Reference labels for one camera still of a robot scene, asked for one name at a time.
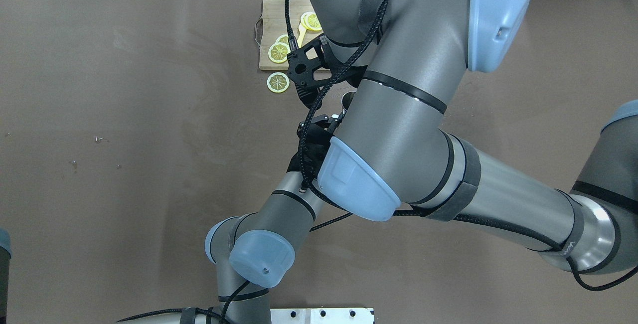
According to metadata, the lemon slice upper pair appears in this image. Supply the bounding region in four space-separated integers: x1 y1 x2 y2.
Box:
275 34 289 45

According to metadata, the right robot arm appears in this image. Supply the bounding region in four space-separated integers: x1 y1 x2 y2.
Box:
310 0 637 276

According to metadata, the black camera cable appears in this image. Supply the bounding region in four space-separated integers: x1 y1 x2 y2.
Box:
284 0 638 292

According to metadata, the lemon slice on spoon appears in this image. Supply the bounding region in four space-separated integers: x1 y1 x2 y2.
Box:
300 12 322 32

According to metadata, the yellow plastic spoon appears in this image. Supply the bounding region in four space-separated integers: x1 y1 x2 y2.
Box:
297 22 307 48

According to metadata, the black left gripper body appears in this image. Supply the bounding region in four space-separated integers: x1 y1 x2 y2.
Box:
287 114 344 175

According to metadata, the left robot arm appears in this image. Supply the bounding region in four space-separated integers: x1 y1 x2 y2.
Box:
125 168 325 324

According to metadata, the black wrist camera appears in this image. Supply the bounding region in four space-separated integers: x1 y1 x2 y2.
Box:
288 35 364 110

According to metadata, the lemon slice lower pair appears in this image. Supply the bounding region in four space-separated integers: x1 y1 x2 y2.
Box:
267 42 290 64

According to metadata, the lemon slice pair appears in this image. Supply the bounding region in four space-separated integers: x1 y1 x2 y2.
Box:
267 42 290 64
275 34 289 45

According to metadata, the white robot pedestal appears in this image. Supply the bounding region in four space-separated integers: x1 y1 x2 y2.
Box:
246 307 376 324

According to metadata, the bamboo cutting board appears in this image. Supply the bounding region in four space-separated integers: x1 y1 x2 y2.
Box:
256 0 314 72

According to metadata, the steel measuring jigger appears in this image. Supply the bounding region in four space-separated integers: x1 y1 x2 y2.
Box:
341 91 357 115

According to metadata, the lemon slice off board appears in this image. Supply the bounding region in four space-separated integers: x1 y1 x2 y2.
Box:
266 72 290 94

